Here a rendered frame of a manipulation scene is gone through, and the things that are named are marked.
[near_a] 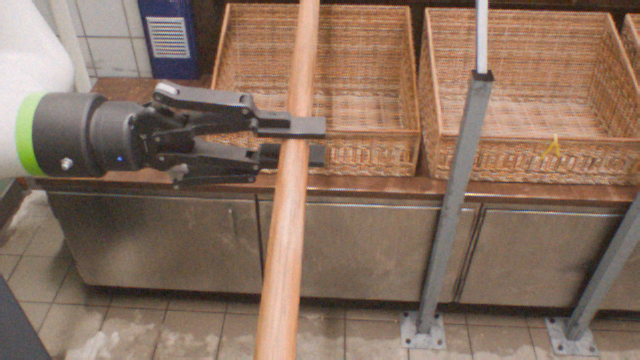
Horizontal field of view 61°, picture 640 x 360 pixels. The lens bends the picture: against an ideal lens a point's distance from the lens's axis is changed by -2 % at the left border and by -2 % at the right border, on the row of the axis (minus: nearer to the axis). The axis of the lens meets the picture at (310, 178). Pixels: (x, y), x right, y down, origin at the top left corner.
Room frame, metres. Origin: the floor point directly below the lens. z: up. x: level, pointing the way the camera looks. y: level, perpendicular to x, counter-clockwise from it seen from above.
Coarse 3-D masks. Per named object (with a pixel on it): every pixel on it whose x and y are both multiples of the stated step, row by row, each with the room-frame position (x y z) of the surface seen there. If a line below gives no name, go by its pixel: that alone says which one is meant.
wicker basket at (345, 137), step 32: (224, 32) 1.47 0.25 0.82; (256, 32) 1.57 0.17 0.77; (288, 32) 1.56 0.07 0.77; (320, 32) 1.56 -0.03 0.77; (352, 32) 1.56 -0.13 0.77; (384, 32) 1.55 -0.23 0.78; (224, 64) 1.42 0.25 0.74; (256, 64) 1.54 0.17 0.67; (288, 64) 1.53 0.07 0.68; (320, 64) 1.53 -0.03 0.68; (352, 64) 1.53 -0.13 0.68; (384, 64) 1.53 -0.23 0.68; (256, 96) 1.49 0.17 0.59; (320, 96) 1.48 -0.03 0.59; (352, 96) 1.48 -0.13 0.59; (384, 96) 1.49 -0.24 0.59; (416, 96) 1.22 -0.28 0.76; (352, 128) 1.12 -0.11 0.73; (384, 128) 1.31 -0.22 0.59; (416, 128) 1.12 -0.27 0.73; (352, 160) 1.11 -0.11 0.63; (384, 160) 1.16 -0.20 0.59; (416, 160) 1.10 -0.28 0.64
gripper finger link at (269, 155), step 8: (264, 144) 0.48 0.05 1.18; (272, 144) 0.48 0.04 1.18; (280, 144) 0.48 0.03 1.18; (264, 152) 0.46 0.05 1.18; (272, 152) 0.46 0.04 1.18; (312, 152) 0.47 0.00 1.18; (320, 152) 0.47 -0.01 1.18; (264, 160) 0.45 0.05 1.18; (272, 160) 0.45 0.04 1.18; (312, 160) 0.45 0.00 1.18; (320, 160) 0.45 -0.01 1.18
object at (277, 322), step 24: (312, 0) 0.79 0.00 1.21; (312, 24) 0.71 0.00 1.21; (312, 48) 0.65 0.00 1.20; (312, 72) 0.59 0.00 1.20; (288, 96) 0.54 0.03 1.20; (312, 96) 0.55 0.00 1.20; (288, 144) 0.44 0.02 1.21; (288, 168) 0.40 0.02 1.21; (288, 192) 0.37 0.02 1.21; (288, 216) 0.34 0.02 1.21; (288, 240) 0.31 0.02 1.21; (288, 264) 0.29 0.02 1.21; (264, 288) 0.27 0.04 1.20; (288, 288) 0.26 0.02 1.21; (264, 312) 0.24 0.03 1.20; (288, 312) 0.24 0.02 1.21; (264, 336) 0.22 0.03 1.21; (288, 336) 0.22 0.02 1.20
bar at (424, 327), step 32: (480, 0) 1.13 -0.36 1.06; (480, 32) 1.08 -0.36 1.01; (480, 64) 1.03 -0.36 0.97; (480, 96) 0.99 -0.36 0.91; (480, 128) 0.99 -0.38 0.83; (448, 192) 1.00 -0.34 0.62; (448, 224) 0.99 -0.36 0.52; (448, 256) 0.99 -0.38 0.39; (608, 256) 0.98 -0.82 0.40; (608, 288) 0.96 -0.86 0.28; (416, 320) 1.03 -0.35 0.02; (544, 320) 1.04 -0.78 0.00; (576, 320) 0.97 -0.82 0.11; (576, 352) 0.92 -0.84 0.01
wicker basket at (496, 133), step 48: (432, 48) 1.39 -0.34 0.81; (528, 48) 1.51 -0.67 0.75; (576, 48) 1.51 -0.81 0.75; (432, 96) 1.26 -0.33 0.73; (528, 96) 1.48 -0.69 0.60; (576, 96) 1.47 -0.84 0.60; (624, 96) 1.28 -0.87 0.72; (432, 144) 1.16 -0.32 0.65; (480, 144) 1.09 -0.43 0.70; (528, 144) 1.09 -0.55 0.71; (576, 144) 1.24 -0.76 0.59; (624, 144) 1.07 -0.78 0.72
